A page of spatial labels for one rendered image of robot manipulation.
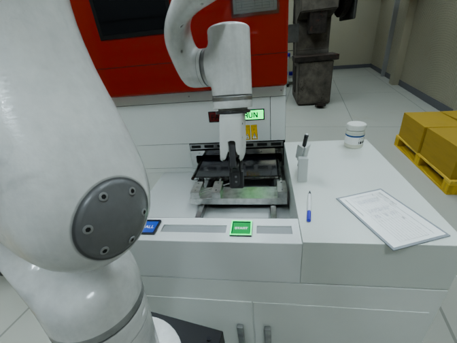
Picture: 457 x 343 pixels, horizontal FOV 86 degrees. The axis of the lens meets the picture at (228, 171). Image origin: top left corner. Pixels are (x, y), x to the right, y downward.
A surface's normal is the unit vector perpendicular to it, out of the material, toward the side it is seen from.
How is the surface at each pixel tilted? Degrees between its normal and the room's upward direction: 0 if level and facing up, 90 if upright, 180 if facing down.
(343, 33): 90
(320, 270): 90
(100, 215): 77
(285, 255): 90
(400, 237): 0
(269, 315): 90
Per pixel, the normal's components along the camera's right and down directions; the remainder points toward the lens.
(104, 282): 0.40, -0.62
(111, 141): 0.84, -0.33
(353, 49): -0.28, 0.47
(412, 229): -0.09, -0.88
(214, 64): -0.48, 0.29
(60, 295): 0.11, -0.46
